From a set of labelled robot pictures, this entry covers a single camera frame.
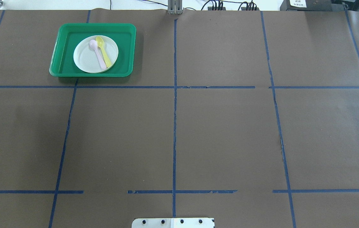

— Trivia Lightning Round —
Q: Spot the brown paper table cover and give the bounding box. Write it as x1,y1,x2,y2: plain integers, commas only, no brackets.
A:
0,9,359,228

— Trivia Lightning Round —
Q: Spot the yellow plastic spoon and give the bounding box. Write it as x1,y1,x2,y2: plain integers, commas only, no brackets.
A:
95,36,112,68

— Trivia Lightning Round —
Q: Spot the black mini computer box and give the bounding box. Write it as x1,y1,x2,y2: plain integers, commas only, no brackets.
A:
280,0,332,11

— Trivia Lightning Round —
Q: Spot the green plastic tray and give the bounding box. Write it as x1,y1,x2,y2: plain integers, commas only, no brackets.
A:
49,23,136,78

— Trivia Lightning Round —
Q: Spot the white round plate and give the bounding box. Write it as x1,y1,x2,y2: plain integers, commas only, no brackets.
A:
73,35,119,73

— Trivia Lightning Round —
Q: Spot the white camera pillar stand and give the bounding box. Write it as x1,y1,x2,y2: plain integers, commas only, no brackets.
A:
131,218,215,228

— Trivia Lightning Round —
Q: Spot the pink plastic spoon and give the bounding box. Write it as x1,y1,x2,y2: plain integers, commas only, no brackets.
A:
89,39,107,70

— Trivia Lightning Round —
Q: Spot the aluminium frame post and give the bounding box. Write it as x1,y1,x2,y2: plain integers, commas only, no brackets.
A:
167,0,184,15

